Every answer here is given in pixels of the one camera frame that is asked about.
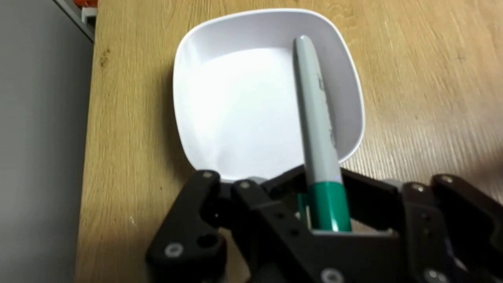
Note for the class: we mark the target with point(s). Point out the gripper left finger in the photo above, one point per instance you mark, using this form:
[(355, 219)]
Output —
[(188, 232)]

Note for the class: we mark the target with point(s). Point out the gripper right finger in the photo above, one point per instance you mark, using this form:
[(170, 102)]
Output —
[(424, 232)]

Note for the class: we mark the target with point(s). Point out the white bowl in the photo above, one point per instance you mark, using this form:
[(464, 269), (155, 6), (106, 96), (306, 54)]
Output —
[(239, 110)]

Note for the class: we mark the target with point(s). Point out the grey marker with green cap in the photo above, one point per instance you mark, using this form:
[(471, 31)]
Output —
[(316, 118)]

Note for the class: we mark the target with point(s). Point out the orange and white object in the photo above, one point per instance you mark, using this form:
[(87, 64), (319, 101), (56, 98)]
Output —
[(87, 8)]

